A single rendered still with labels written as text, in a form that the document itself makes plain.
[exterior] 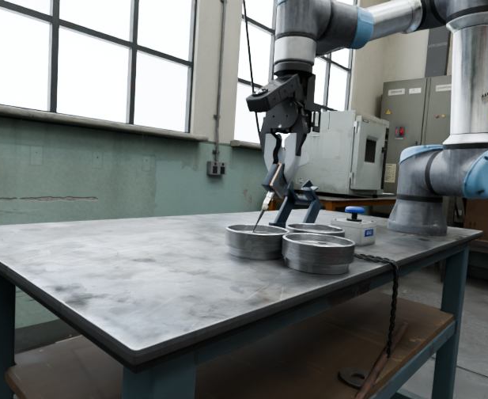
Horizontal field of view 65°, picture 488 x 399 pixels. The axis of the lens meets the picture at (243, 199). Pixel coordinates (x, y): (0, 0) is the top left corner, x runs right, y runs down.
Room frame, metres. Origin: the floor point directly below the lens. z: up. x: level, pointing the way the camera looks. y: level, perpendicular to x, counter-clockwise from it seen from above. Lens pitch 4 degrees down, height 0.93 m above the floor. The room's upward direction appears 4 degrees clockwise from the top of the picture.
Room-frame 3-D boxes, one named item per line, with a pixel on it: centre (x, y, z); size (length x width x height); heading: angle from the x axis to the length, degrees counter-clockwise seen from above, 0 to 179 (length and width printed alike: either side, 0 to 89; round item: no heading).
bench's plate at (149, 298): (0.91, -0.11, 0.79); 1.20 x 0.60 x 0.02; 138
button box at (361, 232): (0.80, -0.24, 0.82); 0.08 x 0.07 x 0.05; 138
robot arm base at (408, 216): (1.05, -0.48, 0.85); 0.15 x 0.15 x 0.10
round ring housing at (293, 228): (0.68, -0.13, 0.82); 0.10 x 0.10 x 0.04
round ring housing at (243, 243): (0.62, -0.03, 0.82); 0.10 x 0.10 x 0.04
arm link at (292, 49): (0.72, -0.07, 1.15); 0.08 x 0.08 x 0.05
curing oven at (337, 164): (3.19, -0.80, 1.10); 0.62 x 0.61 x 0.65; 138
